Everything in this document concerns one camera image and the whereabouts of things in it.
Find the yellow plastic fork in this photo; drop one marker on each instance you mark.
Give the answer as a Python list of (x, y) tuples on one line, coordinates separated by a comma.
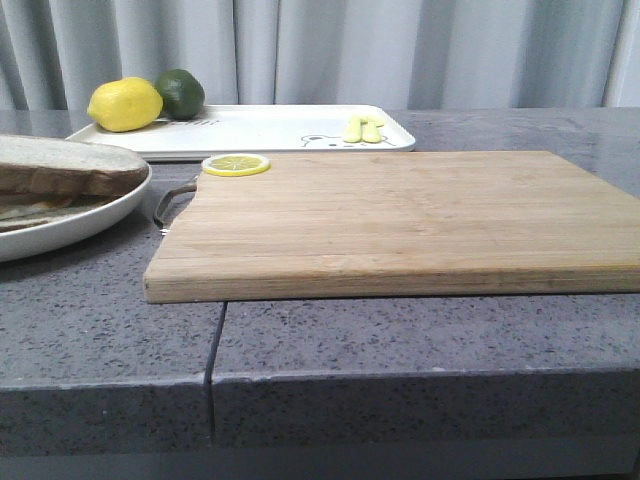
[(353, 132)]

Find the green lime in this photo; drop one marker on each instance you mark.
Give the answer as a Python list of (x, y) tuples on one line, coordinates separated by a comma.
[(183, 95)]

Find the grey curtain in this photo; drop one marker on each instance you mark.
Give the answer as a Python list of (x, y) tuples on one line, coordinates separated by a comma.
[(393, 54)]

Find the white rectangular bear tray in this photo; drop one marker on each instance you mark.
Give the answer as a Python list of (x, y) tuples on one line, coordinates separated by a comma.
[(252, 128)]

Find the bread slice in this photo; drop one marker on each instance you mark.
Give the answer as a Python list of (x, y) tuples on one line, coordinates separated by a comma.
[(55, 166), (18, 213)]

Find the yellow lemon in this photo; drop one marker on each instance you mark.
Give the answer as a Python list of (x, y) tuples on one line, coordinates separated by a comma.
[(124, 105)]

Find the fried egg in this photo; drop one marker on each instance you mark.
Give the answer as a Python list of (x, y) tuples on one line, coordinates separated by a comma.
[(52, 201)]

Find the lemon slice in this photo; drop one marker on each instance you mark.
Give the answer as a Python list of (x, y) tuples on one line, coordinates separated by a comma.
[(235, 165)]

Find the wooden cutting board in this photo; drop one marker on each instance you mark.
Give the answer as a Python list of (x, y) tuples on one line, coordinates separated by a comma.
[(325, 225)]

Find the white round plate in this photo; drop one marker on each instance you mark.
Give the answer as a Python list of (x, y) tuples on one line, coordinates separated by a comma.
[(23, 243)]

